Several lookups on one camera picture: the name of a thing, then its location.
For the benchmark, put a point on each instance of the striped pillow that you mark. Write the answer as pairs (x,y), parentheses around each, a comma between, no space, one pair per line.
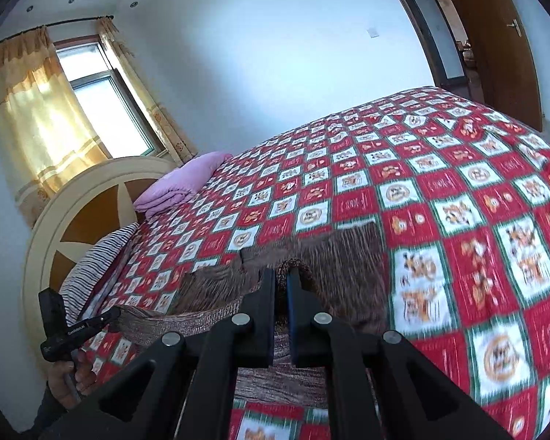
(96,266)

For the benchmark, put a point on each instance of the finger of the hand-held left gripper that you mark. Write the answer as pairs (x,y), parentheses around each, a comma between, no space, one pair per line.
(103,318)

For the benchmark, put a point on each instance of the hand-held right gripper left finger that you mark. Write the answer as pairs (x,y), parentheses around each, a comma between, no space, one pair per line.
(266,302)

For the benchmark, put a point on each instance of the window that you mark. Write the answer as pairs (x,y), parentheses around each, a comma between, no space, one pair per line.
(105,105)

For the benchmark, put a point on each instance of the narrow yellow curtain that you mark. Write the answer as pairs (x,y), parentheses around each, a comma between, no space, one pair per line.
(142,87)

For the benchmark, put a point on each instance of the cream and brown headboard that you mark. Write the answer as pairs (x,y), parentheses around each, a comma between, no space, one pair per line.
(50,229)

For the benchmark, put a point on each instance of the wide yellow curtain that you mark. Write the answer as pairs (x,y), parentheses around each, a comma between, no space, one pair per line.
(41,119)

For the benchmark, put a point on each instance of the brown wooden door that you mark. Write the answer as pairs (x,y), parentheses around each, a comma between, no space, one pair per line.
(499,64)

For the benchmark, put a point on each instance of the person's left hand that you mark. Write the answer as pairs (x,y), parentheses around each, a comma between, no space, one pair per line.
(66,380)

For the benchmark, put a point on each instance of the folded pink blanket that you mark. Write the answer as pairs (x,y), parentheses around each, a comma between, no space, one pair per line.
(178,183)

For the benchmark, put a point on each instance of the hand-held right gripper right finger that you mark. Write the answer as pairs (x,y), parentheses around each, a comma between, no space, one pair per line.
(295,302)

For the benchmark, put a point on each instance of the dark wooden door frame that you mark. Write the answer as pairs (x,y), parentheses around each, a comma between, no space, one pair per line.
(421,32)

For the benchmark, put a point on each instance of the brown patterned sweater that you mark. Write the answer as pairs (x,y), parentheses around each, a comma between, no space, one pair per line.
(348,275)

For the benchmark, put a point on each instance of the red checkered printed bedspread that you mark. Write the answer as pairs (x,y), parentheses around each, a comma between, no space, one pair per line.
(440,192)

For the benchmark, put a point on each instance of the dark curtain rod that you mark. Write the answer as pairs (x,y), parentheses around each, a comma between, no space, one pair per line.
(73,22)

